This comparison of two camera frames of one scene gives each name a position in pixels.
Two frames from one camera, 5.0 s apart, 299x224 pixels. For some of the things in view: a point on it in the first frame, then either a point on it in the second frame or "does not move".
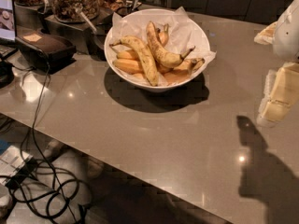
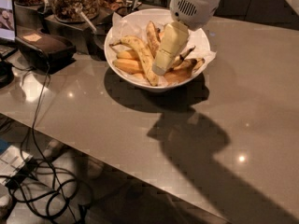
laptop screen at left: (7, 25) does not move
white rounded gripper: (288, 35) -> (195, 10)
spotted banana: (164, 56) does not move
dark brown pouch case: (46, 51) does not move
